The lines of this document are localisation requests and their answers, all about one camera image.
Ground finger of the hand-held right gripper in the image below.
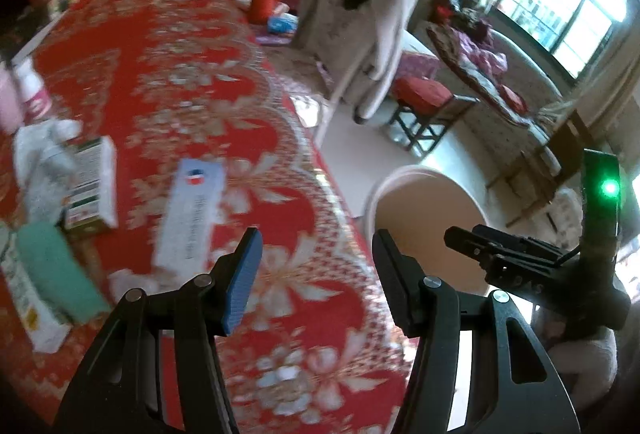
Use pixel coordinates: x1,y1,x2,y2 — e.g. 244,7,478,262
472,224,573,261
444,226,501,267

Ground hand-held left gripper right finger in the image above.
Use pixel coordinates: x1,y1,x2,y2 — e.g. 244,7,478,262
372,229,581,434

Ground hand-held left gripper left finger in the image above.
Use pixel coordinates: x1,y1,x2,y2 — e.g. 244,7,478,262
52,226,264,434

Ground green and white box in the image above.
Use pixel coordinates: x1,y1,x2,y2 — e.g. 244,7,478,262
60,136,119,235

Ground person's right forearm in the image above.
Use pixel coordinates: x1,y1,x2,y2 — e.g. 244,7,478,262
542,314,618,410

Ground long white box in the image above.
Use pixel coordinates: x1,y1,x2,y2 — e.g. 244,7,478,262
151,157,227,271

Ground wooden chair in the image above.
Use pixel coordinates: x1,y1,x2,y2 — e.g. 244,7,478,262
487,109,601,225

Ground wooden stool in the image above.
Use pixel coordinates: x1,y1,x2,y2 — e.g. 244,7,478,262
385,91,481,160

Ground floral sofa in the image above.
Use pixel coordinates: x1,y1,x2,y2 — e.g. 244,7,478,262
425,21,568,175

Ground red floral tablecloth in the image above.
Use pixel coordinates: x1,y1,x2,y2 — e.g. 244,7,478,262
0,0,416,434

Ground teal box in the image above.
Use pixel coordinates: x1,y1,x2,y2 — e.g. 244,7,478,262
17,220,112,326

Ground pink clothes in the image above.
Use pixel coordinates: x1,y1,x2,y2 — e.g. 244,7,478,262
457,21,508,76

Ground white carton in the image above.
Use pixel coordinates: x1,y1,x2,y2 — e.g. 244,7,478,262
0,234,71,355

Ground white crumpled tissue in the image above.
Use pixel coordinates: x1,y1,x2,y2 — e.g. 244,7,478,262
14,118,83,225

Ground floral upholstered chair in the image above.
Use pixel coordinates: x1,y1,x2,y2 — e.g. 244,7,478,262
292,0,386,145

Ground blue packet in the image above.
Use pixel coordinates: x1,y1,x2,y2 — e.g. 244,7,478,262
267,11,301,35

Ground white pill bottle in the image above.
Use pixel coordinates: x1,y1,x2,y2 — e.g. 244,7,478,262
12,59,56,122

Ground pink bottle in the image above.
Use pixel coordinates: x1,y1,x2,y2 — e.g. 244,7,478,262
0,64,24,135

